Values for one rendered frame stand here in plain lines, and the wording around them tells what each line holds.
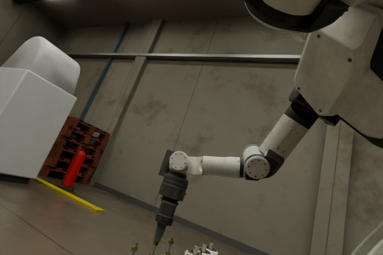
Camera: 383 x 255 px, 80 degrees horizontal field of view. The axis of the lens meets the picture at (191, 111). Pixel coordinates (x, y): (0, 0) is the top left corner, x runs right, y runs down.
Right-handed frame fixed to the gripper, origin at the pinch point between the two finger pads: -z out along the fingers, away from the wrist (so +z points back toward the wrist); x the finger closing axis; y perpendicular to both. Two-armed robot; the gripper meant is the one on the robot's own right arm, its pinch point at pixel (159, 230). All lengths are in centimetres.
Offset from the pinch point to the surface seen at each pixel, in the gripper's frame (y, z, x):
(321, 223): 189, 25, -189
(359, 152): 224, 123, -182
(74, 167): -120, -5, -248
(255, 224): 133, -2, -238
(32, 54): -188, 98, -165
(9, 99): -175, 42, -154
